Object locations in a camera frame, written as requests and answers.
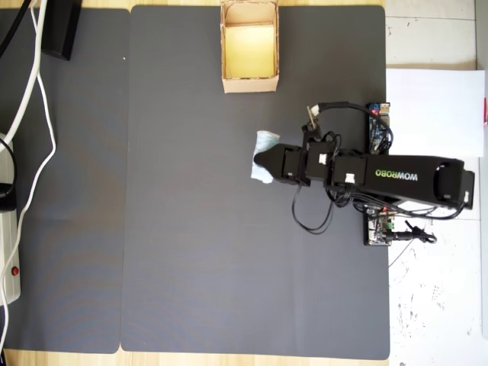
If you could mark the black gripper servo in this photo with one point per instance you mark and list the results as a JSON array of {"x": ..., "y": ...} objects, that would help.
[{"x": 293, "y": 162}]

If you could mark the foam block blue yarn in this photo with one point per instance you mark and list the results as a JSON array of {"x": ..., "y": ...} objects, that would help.
[{"x": 264, "y": 142}]

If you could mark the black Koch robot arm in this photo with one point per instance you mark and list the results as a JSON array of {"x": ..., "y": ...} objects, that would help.
[{"x": 400, "y": 175}]

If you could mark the open cardboard box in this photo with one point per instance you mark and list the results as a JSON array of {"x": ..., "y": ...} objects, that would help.
[{"x": 248, "y": 53}]

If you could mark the blue circuit board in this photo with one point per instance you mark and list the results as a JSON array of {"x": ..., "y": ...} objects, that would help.
[{"x": 375, "y": 126}]

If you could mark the large dark textured mat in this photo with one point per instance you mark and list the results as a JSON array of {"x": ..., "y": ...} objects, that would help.
[{"x": 209, "y": 248}]

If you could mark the black controller board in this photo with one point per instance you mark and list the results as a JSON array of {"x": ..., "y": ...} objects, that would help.
[{"x": 375, "y": 230}]

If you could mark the white paper sheet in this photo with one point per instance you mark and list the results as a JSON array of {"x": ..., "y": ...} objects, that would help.
[{"x": 434, "y": 114}]

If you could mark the small dark mat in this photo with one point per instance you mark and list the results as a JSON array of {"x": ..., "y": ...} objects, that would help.
[{"x": 76, "y": 190}]

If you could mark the red edge object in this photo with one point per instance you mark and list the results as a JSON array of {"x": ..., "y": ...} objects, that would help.
[{"x": 486, "y": 110}]

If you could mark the black rectangular stand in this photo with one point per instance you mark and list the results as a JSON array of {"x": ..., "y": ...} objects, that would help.
[{"x": 61, "y": 26}]

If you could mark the black power plug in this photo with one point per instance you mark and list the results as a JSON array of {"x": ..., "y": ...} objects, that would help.
[{"x": 5, "y": 196}]

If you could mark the white power strip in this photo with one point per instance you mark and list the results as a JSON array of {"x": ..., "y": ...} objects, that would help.
[{"x": 9, "y": 248}]

